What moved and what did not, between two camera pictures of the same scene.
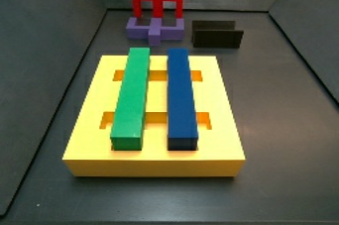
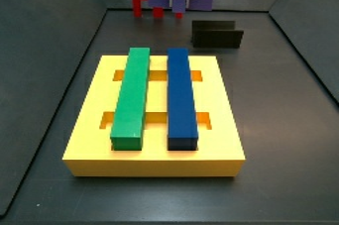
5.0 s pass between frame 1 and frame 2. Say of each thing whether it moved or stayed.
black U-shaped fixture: stayed
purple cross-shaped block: moved
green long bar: stayed
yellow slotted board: stayed
